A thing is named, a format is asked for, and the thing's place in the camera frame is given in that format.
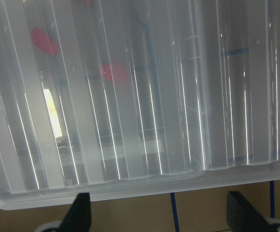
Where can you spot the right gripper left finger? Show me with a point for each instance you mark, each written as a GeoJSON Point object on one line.
{"type": "Point", "coordinates": [78, 217]}

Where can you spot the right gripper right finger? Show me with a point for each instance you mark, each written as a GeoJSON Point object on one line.
{"type": "Point", "coordinates": [241, 216]}

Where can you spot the clear ribbed box lid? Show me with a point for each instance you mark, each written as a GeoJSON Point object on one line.
{"type": "Point", "coordinates": [201, 107]}

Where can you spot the red block box centre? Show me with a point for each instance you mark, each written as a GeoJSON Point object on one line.
{"type": "Point", "coordinates": [43, 42]}

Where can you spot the red block upper left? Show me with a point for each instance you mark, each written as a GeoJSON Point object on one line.
{"type": "Point", "coordinates": [114, 72]}

